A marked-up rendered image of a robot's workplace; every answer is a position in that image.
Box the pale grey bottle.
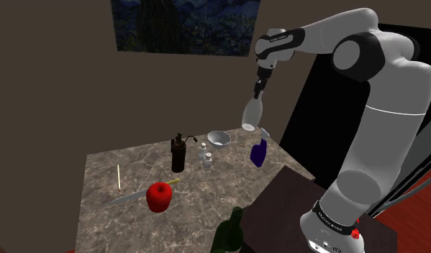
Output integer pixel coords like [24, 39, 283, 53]
[240, 91, 264, 132]

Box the grey bowl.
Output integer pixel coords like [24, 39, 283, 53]
[207, 130, 232, 150]

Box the blue spray bottle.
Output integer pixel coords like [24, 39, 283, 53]
[250, 127, 271, 169]

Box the dark brown pump bottle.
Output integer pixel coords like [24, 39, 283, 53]
[170, 132, 199, 174]

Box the red apple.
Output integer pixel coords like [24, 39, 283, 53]
[145, 181, 173, 213]

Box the dark green bottle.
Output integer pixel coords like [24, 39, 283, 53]
[209, 206, 245, 253]

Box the dark blue wall picture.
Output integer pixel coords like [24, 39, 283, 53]
[110, 0, 262, 58]

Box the knife with yellow handle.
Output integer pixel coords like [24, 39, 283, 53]
[105, 178, 181, 207]

